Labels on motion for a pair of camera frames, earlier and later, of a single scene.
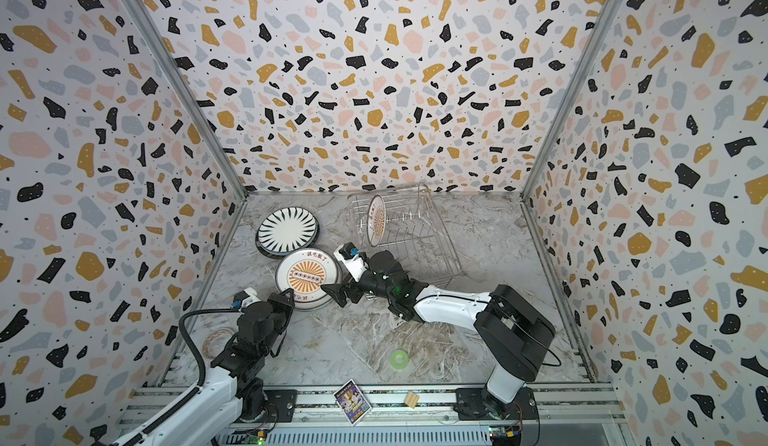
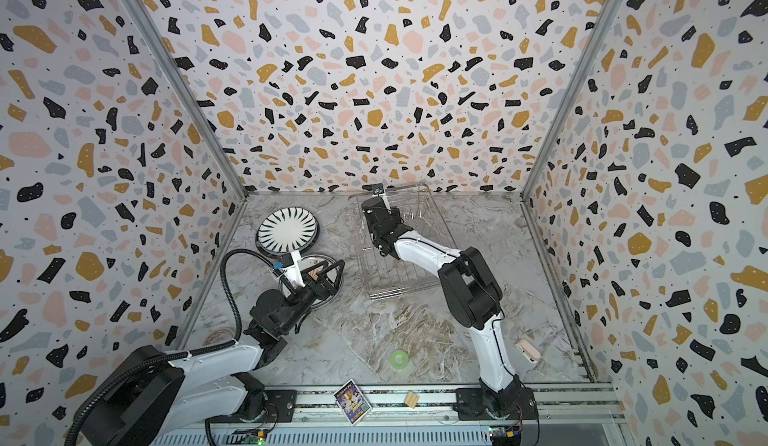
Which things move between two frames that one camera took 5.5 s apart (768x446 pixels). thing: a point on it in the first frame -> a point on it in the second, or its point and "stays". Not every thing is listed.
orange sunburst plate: (304, 272) stays
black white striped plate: (286, 228) stays
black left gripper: (282, 306) -> (324, 291)
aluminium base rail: (557, 406) stays
